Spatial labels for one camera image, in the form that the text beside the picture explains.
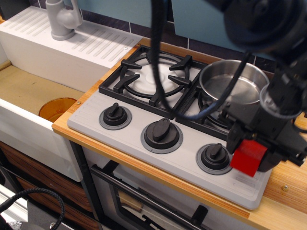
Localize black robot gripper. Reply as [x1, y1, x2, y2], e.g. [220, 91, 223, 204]
[220, 103, 307, 172]

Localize red wooden cube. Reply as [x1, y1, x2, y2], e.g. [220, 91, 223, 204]
[230, 139, 268, 177]

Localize small stainless steel pan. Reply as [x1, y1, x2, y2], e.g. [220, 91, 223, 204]
[199, 60, 269, 105]

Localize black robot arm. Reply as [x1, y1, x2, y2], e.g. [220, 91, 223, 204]
[211, 0, 307, 176]

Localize black right stove knob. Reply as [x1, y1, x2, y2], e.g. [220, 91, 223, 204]
[196, 143, 233, 175]

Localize black stove knob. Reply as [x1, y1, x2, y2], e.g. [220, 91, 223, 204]
[141, 118, 183, 154]
[98, 103, 132, 130]
[196, 143, 233, 175]

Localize black middle stove knob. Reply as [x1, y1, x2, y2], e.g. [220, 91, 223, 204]
[141, 118, 183, 154]

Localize grey toy stove top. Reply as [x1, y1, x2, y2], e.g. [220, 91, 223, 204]
[67, 45, 274, 211]

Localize black left stove knob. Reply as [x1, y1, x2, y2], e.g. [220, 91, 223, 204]
[98, 103, 132, 130]

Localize black right burner grate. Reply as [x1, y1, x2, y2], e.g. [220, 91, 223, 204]
[176, 80, 229, 141]

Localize black burner grate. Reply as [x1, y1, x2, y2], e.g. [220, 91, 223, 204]
[99, 46, 205, 119]
[176, 80, 229, 141]

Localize black left burner grate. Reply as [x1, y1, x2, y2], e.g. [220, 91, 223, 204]
[99, 46, 205, 119]

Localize orange translucent plate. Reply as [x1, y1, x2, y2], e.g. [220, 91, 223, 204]
[38, 97, 76, 122]

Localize wood grain drawer fronts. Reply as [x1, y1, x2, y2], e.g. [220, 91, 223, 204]
[0, 142, 100, 230]

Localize grey toy faucet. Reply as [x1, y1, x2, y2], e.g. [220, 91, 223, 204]
[46, 0, 83, 41]

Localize white toy sink unit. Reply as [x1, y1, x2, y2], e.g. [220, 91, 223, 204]
[0, 6, 141, 182]

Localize oven door with black handle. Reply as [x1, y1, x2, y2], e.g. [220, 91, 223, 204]
[90, 161, 252, 230]

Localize black braided foreground cable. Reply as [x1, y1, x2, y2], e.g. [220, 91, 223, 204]
[0, 188, 66, 230]

